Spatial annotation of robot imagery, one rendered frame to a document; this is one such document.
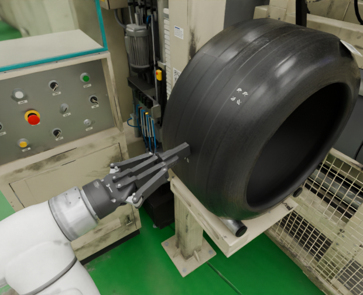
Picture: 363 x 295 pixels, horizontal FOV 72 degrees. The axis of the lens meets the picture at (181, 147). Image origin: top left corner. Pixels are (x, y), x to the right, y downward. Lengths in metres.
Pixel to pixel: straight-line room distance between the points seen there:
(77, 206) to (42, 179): 0.76
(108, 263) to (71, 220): 1.35
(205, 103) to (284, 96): 0.16
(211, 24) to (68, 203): 0.63
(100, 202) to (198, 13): 0.57
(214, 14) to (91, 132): 0.73
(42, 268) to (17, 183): 0.76
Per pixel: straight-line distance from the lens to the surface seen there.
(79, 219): 0.50
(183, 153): 0.56
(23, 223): 0.51
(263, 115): 0.51
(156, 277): 1.74
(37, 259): 0.51
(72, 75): 1.09
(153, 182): 0.50
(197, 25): 0.80
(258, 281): 1.79
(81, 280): 0.54
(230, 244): 0.86
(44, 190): 1.28
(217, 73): 0.57
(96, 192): 0.50
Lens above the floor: 1.60
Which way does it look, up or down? 40 degrees down
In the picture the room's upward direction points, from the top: straight up
